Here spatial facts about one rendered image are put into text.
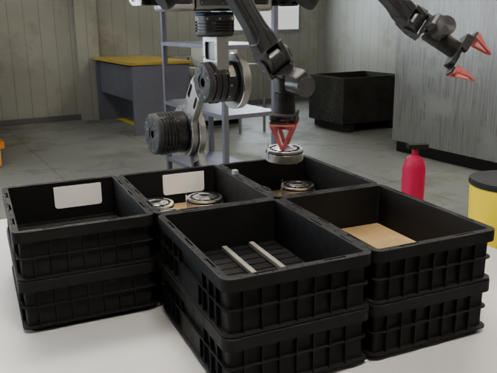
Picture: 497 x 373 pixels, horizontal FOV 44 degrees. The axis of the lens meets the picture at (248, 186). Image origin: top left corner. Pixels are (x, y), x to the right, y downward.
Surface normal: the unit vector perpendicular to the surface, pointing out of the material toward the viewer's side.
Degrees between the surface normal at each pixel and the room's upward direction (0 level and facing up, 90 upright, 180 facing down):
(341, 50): 90
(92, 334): 0
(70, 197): 90
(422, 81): 90
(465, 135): 90
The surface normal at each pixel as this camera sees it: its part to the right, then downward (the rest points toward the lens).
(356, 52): -0.87, 0.14
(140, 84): 0.50, 0.22
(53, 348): -0.01, -0.97
